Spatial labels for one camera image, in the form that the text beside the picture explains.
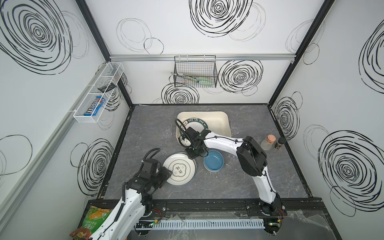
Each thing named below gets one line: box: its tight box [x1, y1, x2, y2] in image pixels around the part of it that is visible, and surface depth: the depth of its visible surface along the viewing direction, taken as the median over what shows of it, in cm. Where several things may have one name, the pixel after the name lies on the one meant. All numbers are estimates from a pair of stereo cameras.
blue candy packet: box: [83, 96, 106, 116], surface depth 71 cm
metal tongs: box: [170, 72, 200, 83], surface depth 88 cm
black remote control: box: [97, 82, 117, 93], surface depth 81 cm
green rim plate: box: [179, 117, 209, 136], surface depth 108 cm
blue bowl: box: [203, 149, 225, 172], surface depth 85 cm
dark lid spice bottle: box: [273, 137, 287, 150], surface depth 92 cm
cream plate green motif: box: [162, 152, 197, 186], surface depth 87 cm
